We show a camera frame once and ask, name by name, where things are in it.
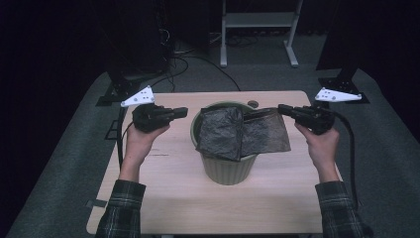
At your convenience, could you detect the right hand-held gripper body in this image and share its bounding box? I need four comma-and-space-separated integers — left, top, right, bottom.
293, 86, 364, 136

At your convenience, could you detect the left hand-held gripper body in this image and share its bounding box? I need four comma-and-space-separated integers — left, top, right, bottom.
120, 84, 168, 134

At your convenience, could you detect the black plastic garbage bag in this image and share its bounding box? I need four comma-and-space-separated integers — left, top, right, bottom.
194, 106, 292, 163

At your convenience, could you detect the green ribbed waste bin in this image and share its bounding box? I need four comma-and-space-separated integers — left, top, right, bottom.
190, 100, 259, 186

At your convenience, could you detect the person's right hand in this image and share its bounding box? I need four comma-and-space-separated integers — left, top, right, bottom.
294, 122, 341, 167

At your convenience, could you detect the person's left hand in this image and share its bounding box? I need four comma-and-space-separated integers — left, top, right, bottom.
123, 124, 171, 166

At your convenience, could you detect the black stand base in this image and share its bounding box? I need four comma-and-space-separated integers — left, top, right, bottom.
317, 67, 370, 105
95, 70, 143, 107

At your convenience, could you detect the dark equipment cabinet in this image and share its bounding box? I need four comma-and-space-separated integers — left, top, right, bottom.
105, 0, 173, 77

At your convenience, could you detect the white metal stand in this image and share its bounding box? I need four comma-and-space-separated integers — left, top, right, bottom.
220, 0, 304, 68

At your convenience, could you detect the dark tape strip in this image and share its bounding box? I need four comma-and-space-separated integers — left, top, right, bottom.
86, 198, 108, 209

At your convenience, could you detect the left hand-held gripper black cable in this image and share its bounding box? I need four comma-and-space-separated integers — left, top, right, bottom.
116, 106, 135, 170

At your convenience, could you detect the hand-held gripper black cable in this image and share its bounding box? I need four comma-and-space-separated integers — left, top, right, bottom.
116, 106, 135, 170
331, 109, 361, 210

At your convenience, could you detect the right hand-held gripper black cable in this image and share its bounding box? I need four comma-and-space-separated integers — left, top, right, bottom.
331, 109, 361, 210

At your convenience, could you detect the black floor cable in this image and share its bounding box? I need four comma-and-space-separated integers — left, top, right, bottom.
147, 54, 242, 93

